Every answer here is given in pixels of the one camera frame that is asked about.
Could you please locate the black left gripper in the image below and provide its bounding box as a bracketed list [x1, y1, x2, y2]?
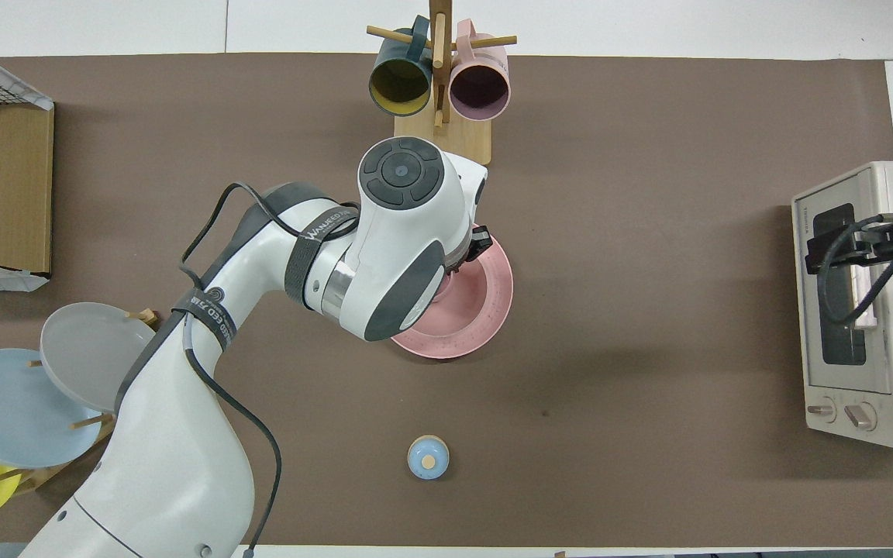
[452, 226, 495, 273]

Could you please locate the pink speckled plate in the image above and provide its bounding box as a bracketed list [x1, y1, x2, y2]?
[390, 225, 514, 360]

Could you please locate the wooden mug tree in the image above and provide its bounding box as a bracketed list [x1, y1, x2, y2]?
[367, 0, 518, 167]

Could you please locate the pink mug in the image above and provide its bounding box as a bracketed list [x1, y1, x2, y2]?
[449, 19, 512, 122]

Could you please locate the brown table mat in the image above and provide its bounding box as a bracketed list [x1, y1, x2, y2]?
[0, 53, 893, 547]

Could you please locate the dark green mug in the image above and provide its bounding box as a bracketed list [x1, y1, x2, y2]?
[369, 15, 434, 118]

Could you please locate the wooden plate rack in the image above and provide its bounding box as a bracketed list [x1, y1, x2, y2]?
[0, 308, 160, 498]

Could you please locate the grey plate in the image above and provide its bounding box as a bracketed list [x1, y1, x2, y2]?
[40, 301, 159, 414]

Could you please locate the light blue plate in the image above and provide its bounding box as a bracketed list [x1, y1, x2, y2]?
[0, 348, 105, 469]

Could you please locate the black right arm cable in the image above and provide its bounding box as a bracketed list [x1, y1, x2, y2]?
[816, 215, 893, 323]

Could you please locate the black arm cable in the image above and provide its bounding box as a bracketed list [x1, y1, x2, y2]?
[816, 215, 893, 323]
[178, 181, 363, 548]

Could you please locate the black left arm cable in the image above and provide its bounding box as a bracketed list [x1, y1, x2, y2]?
[178, 181, 363, 548]

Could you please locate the wooden crate with wire mesh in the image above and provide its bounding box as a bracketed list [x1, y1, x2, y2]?
[0, 37, 56, 293]

